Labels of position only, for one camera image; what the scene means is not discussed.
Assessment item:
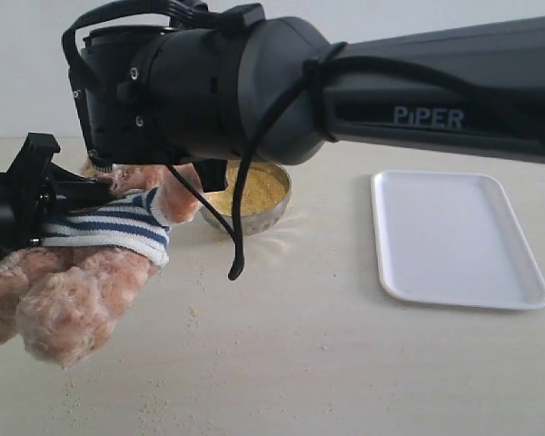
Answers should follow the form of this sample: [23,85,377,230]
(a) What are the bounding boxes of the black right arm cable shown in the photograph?
[61,0,541,282]

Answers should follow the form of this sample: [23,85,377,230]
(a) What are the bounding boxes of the black Piper right robot arm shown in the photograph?
[62,1,545,166]

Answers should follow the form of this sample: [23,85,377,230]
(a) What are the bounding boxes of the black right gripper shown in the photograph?
[67,25,250,173]

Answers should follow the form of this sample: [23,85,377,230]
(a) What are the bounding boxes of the steel bowl of millet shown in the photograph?
[205,161,292,236]

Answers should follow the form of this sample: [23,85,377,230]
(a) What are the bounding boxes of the white rectangular plastic tray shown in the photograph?
[372,170,545,311]

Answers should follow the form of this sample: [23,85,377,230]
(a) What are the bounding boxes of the tan teddy bear striped sweater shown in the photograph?
[0,163,202,369]

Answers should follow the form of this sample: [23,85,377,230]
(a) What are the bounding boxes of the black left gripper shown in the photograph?
[0,133,114,261]

